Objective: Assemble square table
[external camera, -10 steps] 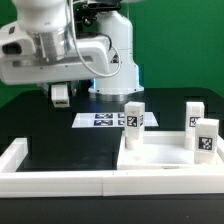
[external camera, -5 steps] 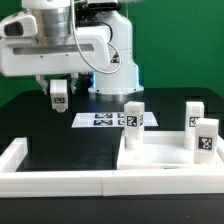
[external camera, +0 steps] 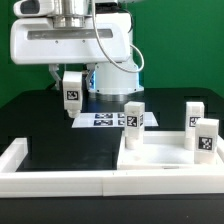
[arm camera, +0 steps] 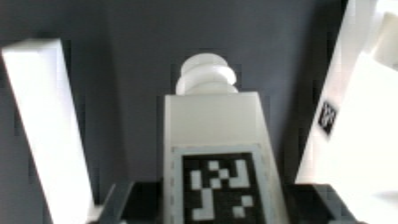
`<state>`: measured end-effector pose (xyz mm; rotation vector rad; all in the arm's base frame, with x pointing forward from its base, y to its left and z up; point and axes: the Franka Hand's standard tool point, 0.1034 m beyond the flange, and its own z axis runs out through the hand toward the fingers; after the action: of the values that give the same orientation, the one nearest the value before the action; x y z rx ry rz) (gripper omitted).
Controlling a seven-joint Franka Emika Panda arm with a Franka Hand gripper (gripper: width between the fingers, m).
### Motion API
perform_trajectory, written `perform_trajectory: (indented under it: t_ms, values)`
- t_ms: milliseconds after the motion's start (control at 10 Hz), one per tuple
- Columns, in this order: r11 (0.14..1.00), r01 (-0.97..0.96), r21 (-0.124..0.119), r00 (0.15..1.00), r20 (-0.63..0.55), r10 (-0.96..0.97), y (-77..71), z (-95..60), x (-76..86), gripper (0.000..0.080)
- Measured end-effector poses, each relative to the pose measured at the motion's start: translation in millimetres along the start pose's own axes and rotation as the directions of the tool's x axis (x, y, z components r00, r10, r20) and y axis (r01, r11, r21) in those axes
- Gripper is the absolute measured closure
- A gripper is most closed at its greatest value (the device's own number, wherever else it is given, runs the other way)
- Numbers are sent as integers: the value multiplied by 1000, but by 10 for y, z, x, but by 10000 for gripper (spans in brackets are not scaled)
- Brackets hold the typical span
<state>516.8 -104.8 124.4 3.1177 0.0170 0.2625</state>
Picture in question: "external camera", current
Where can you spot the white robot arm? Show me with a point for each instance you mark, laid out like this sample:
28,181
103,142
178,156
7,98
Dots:
115,80

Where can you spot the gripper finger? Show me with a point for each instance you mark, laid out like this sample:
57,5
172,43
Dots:
53,69
89,74

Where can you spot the white U-shaped fence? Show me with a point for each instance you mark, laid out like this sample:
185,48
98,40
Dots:
15,184

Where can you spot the white marker sheet with tags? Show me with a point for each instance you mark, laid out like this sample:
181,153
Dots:
90,120

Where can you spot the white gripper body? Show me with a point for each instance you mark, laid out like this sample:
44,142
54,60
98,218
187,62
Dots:
65,32

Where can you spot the white square table top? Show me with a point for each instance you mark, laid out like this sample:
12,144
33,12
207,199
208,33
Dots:
160,150

